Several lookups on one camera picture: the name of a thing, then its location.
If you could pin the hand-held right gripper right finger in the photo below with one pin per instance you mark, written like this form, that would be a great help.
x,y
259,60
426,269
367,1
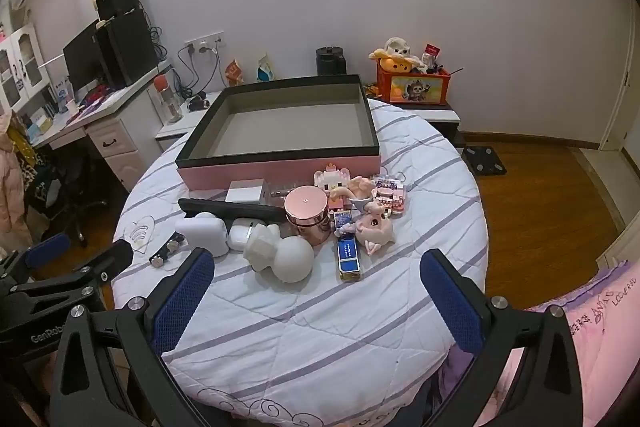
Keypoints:
x,y
451,307

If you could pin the white door frame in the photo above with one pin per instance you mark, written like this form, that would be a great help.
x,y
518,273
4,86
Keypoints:
x,y
620,97

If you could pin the clear plastic case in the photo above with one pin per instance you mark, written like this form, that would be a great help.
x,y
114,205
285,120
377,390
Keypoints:
x,y
280,192

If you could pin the pink coat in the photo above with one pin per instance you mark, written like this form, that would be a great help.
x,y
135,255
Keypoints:
x,y
11,187

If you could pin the pink storage box black rim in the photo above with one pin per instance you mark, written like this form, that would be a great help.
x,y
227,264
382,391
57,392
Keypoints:
x,y
290,127

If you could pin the black remote control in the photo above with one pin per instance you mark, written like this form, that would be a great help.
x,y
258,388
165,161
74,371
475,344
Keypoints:
x,y
225,208

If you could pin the white rounded case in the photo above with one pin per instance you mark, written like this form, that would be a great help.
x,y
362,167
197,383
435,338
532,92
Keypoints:
x,y
202,234

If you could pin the pink block figure with crown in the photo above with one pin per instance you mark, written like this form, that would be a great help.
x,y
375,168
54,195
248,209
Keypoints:
x,y
331,184

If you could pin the yellow plush toy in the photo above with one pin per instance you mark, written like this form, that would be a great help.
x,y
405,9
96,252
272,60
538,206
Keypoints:
x,y
395,64

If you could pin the black cylindrical appliance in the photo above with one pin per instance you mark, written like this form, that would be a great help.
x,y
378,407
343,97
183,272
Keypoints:
x,y
331,63

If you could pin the white wall outlet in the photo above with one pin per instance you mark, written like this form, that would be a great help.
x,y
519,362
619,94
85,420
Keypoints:
x,y
202,44

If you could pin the clear heart-shaped piece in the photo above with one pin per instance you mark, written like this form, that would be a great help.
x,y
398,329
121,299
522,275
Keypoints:
x,y
140,232

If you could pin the black office chair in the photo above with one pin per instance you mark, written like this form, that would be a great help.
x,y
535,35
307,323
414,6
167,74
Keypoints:
x,y
65,192

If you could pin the small white box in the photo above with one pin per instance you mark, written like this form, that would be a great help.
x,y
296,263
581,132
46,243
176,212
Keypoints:
x,y
244,192

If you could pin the white earbuds case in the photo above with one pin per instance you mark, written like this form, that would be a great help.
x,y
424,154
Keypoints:
x,y
242,234

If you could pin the pink pig figurine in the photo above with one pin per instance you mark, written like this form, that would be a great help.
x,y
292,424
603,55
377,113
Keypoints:
x,y
376,227

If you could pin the white desk with drawers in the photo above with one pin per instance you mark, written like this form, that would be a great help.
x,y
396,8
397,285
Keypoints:
x,y
115,142

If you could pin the rose gold round jar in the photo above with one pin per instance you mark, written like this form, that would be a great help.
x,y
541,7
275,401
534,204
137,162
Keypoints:
x,y
306,214

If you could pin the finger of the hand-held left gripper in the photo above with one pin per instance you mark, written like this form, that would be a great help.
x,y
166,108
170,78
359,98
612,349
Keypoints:
x,y
107,257
47,250

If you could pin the blue white snack bag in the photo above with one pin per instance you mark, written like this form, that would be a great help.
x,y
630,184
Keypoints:
x,y
266,69

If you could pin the clear bottle with red cap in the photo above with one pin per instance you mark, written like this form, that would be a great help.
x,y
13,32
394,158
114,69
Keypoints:
x,y
169,102

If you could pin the beige doll figurine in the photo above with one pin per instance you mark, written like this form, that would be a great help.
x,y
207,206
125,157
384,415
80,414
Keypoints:
x,y
357,188

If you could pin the white bedside table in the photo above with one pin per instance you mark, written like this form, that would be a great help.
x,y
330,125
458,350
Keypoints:
x,y
175,132

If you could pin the white plush toy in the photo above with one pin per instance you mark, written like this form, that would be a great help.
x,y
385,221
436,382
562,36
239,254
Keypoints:
x,y
397,47

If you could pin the white black low cabinet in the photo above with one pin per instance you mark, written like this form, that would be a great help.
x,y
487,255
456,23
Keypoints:
x,y
440,117

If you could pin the white glass-door cabinet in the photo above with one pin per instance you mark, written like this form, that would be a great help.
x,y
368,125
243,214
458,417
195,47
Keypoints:
x,y
22,67

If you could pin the blue gold rectangular bottle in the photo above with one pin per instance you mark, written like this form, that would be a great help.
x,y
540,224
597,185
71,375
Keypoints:
x,y
348,254

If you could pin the pink printed quilt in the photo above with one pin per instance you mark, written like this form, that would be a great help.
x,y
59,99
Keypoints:
x,y
605,357

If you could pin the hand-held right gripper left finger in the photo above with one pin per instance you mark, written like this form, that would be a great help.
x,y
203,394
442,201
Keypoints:
x,y
184,302

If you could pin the white bulbous figurine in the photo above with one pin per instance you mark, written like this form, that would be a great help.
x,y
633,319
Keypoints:
x,y
282,257

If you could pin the black computer monitor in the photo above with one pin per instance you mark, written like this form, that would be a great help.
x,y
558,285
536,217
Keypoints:
x,y
82,54

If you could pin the red card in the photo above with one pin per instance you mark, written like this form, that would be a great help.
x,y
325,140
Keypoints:
x,y
433,52

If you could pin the orange snack bag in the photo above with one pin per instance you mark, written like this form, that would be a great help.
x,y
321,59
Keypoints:
x,y
234,74

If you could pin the pink striped block figure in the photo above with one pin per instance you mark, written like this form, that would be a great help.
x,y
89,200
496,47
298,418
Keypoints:
x,y
389,196

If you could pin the black bathroom scale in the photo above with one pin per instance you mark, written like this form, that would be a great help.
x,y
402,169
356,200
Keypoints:
x,y
484,161

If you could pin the orange printed toy box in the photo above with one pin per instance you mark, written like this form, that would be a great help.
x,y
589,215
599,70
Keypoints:
x,y
415,89

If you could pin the black computer tower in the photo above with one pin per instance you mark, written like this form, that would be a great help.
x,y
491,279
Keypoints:
x,y
127,52

